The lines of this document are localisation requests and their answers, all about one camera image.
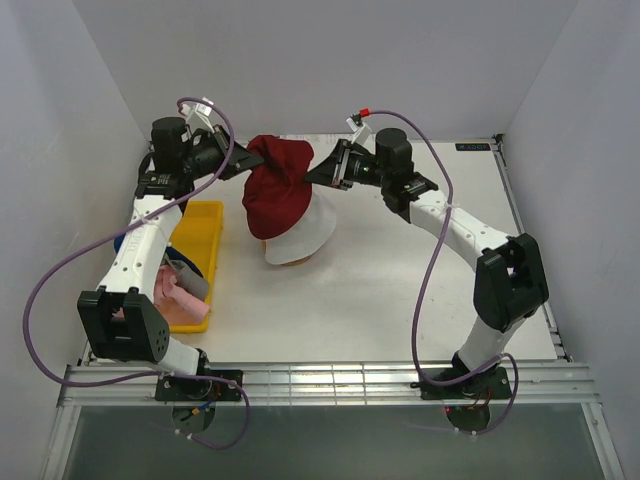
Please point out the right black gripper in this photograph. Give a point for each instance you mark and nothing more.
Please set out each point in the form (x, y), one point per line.
(333, 170)

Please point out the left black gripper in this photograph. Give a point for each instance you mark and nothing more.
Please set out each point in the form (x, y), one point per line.
(241, 160)

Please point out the dark red bucket hat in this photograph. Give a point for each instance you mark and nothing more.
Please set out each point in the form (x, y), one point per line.
(276, 195)

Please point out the white bucket hat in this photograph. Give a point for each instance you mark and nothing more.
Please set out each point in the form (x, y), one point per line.
(316, 226)

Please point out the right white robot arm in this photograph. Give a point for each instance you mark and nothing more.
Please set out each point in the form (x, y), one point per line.
(510, 283)

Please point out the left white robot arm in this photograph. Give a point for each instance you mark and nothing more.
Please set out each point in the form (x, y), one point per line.
(119, 317)

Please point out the white paper strip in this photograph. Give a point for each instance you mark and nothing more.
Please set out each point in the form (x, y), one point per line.
(318, 139)

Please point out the yellow plastic bin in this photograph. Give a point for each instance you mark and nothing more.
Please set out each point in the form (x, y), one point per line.
(197, 237)

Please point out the wooden hat stand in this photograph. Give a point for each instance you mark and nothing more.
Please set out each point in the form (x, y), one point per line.
(278, 254)

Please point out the blue hat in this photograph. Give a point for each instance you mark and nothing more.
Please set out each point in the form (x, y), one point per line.
(171, 253)

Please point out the grey hat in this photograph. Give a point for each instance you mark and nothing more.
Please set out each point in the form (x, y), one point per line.
(189, 281)

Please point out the blue corner label right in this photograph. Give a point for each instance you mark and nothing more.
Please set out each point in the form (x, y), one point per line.
(473, 146)

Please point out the pink hat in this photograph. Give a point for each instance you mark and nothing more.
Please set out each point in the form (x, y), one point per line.
(169, 296)

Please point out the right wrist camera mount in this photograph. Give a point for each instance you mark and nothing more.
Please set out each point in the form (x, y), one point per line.
(361, 131)

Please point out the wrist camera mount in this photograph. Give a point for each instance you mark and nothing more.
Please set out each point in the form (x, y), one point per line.
(361, 131)
(192, 109)

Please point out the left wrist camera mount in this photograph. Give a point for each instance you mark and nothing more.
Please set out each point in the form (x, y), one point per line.
(192, 109)

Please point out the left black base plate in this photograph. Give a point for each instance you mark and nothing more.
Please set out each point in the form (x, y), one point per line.
(200, 386)

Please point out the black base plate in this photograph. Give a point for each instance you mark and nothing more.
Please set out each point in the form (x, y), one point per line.
(200, 386)
(465, 385)

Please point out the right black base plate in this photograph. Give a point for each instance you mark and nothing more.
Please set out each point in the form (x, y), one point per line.
(465, 385)

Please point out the aluminium front rail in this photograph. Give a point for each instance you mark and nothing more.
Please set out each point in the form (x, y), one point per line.
(355, 384)

